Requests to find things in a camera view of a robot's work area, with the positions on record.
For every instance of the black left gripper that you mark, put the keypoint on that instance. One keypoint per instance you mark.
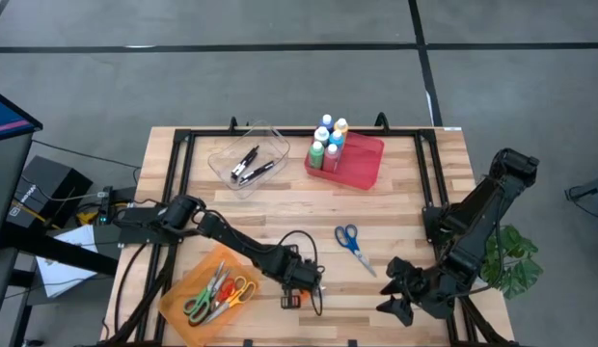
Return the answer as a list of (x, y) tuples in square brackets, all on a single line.
[(299, 272)]

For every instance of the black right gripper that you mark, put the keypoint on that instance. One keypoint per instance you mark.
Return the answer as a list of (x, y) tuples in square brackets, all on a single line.
[(434, 296)]

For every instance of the blue scissors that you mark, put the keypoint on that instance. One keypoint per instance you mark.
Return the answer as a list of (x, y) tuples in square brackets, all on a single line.
[(356, 250)]

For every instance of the yellow scissors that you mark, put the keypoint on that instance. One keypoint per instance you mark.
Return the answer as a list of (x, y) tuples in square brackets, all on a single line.
[(234, 301)]

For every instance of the dark red scissors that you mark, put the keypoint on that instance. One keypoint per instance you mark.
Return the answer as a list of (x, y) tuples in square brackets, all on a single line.
[(225, 277)]

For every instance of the bright red scissors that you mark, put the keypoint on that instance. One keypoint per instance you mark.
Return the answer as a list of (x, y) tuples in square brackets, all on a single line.
[(222, 294)]

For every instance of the green scissors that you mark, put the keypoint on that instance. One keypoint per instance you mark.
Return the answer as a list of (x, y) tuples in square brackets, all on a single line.
[(205, 299)]

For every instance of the green paint bottle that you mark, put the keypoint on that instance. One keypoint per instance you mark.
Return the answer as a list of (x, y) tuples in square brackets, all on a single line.
[(316, 156)]

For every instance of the pink paint bottle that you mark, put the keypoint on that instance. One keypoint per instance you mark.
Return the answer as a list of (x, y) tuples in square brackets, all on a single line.
[(331, 159)]

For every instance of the thick black paintbrush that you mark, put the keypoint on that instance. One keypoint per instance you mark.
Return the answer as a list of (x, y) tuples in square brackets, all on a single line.
[(244, 160)]

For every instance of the teal paint bottle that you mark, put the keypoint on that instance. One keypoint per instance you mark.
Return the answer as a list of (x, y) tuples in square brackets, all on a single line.
[(336, 140)]

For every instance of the white paint bottle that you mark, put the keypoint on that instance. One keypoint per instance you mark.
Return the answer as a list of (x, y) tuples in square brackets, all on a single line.
[(321, 135)]

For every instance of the yellow paint bottle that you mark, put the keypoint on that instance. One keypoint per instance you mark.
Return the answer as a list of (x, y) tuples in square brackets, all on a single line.
[(341, 126)]

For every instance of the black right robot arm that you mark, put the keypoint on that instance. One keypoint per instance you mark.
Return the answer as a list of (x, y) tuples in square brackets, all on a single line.
[(477, 226)]

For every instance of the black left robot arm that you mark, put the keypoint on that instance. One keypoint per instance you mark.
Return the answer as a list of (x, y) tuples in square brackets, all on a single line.
[(241, 243)]

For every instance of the blue paint bottle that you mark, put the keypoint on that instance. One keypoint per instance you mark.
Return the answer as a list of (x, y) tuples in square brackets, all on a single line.
[(327, 121)]

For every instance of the green potted plant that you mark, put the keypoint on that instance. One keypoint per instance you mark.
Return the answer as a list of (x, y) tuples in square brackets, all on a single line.
[(516, 270)]

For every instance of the red plastic bin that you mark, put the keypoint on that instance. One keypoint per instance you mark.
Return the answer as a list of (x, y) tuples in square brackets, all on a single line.
[(359, 164)]

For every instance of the orange translucent plastic bin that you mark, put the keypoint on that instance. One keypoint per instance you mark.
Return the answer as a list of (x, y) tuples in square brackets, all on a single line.
[(183, 332)]

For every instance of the clear plastic bin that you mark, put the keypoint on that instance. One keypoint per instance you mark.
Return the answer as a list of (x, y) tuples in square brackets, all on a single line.
[(270, 144)]

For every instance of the white label sticker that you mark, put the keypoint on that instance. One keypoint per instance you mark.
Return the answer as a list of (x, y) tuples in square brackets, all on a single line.
[(452, 128)]

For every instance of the black controller box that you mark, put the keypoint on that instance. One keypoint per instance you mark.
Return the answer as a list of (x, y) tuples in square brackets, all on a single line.
[(107, 207)]

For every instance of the dark grey floor equipment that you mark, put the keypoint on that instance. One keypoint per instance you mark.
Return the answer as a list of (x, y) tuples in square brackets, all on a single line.
[(593, 190)]

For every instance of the white paper sheet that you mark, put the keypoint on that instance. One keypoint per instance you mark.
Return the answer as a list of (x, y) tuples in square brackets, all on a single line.
[(62, 274)]

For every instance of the black desk beam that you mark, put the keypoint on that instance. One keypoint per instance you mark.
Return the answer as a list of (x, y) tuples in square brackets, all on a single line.
[(62, 251)]

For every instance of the black equipment box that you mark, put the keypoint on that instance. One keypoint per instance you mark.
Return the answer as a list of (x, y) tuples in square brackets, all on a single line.
[(48, 178)]

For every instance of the computer monitor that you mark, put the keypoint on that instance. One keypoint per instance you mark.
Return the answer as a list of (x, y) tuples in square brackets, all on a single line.
[(7, 168)]

